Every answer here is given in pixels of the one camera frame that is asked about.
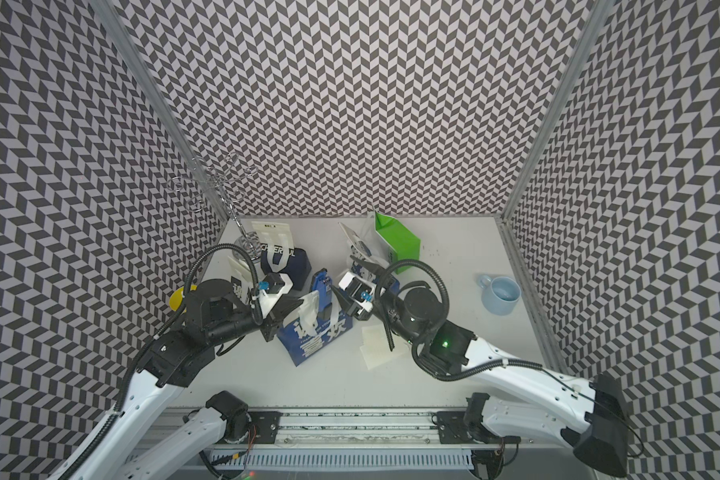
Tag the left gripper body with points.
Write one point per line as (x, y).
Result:
(242, 321)

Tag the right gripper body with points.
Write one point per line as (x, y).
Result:
(388, 310)

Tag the blue black stapler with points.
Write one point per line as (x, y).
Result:
(321, 283)

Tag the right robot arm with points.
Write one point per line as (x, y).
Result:
(524, 399)

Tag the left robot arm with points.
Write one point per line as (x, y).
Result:
(165, 368)

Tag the yellow plastic cup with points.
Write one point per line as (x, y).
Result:
(177, 300)

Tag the cream receipt pile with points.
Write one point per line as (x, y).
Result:
(375, 348)

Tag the green white bag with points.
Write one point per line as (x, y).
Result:
(400, 243)

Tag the light blue mug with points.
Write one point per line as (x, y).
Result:
(499, 294)

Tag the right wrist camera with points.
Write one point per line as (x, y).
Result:
(354, 296)

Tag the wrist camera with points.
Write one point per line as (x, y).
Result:
(354, 296)
(271, 289)

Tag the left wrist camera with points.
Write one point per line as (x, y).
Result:
(271, 289)

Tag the metal wire mug tree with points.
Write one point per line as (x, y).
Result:
(223, 176)

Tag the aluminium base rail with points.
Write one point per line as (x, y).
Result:
(348, 440)

